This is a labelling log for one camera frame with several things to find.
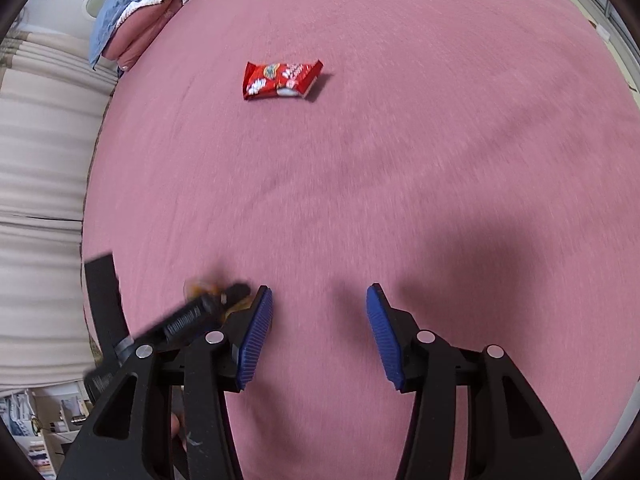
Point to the light blue cloth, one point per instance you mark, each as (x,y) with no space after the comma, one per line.
(117,5)

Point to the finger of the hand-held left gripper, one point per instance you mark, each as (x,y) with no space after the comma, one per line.
(105,300)
(190,315)

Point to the pink pillow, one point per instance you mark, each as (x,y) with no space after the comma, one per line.
(140,30)

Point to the cluttered shelf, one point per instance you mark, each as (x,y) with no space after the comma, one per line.
(45,425)

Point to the pink blanket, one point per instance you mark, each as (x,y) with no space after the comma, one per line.
(375,160)

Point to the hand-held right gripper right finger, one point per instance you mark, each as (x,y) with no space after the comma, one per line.
(385,335)

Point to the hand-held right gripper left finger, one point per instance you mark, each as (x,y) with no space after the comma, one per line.
(255,340)

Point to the yellow wrapper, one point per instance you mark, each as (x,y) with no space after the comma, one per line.
(197,289)

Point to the cream pleated curtain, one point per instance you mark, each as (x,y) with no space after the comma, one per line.
(40,185)

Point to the red snack packet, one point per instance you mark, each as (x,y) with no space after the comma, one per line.
(280,80)

